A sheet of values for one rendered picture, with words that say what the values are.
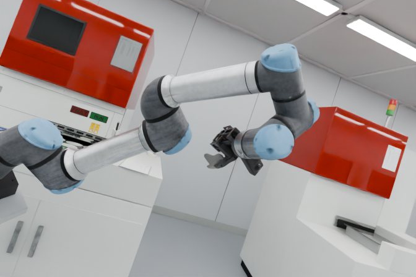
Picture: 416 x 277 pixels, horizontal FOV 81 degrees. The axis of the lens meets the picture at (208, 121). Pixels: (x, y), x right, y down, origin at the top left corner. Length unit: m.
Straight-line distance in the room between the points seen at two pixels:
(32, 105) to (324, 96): 3.66
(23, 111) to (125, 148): 1.28
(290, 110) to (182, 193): 3.03
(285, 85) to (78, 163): 0.68
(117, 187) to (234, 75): 0.87
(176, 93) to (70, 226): 0.90
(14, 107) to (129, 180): 1.06
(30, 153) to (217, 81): 0.61
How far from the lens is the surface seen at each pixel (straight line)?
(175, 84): 0.66
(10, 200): 1.09
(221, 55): 3.53
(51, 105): 1.95
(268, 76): 0.54
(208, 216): 3.68
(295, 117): 0.58
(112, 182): 1.26
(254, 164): 0.73
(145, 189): 1.26
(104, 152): 0.85
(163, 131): 0.75
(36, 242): 1.41
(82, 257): 1.41
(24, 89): 2.02
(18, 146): 0.92
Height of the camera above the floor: 1.25
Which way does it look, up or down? 2 degrees up
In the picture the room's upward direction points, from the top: 19 degrees clockwise
